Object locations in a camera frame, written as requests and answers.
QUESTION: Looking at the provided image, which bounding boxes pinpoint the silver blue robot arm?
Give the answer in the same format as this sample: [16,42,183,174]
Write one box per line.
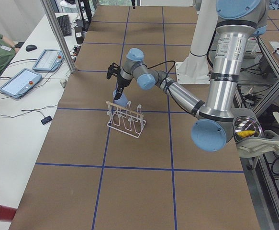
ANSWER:
[107,0,268,151]

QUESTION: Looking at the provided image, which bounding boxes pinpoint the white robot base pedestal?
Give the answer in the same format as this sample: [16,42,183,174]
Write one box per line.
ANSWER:
[176,0,218,84]

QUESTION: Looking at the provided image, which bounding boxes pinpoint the white office chair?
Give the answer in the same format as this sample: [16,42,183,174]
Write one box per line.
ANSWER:
[236,112,279,169]

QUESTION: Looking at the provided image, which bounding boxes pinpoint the white wire cup holder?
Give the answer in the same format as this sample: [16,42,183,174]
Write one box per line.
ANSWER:
[106,101,146,138]

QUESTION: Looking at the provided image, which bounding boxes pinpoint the black computer mouse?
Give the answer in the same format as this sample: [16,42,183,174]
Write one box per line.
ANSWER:
[25,45,37,52]

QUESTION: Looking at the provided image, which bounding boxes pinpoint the far teach pendant tablet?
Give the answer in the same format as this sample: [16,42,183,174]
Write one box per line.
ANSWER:
[32,49,64,72]

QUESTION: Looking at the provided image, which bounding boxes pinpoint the yellow corn cob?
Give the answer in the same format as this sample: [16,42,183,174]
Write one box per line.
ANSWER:
[237,130,256,138]

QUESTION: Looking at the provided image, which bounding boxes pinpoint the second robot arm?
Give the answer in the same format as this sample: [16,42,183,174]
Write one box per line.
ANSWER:
[131,0,136,9]

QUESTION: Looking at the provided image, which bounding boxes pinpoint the small black puck device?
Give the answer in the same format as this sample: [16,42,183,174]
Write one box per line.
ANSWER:
[41,116,52,125]

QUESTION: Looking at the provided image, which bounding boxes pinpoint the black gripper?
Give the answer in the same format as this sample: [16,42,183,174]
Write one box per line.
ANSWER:
[113,69,132,100]

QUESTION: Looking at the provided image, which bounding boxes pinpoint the near teach pendant tablet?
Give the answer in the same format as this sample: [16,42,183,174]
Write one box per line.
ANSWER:
[0,68,42,99]

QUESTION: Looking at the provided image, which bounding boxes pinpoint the teach pendant tablet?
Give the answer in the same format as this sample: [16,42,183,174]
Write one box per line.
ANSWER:
[32,49,64,72]
[0,68,42,99]

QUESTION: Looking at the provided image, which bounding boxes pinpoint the light blue plastic cup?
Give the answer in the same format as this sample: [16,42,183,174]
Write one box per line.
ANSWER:
[114,93,128,107]

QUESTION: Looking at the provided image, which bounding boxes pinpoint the black keyboard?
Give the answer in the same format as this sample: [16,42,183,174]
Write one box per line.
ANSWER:
[57,15,72,36]

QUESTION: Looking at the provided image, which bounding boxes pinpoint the aluminium frame post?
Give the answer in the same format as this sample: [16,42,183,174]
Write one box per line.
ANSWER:
[41,0,76,73]

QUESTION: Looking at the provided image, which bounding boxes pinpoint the steel bowl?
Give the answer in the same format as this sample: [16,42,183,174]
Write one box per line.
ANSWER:
[234,116,263,142]

